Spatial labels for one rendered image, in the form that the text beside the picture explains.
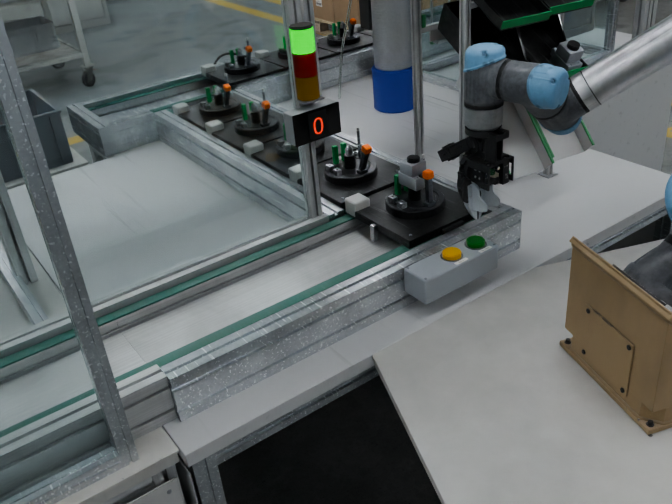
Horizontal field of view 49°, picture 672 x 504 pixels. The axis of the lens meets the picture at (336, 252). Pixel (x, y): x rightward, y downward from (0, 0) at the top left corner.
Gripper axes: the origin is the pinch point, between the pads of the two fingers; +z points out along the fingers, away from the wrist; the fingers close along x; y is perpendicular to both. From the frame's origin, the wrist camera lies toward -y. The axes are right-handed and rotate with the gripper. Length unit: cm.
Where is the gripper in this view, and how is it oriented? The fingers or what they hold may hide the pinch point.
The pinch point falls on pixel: (474, 212)
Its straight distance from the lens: 156.8
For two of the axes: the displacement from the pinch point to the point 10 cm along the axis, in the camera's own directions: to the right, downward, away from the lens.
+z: 0.9, 8.6, 5.1
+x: 8.1, -3.6, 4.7
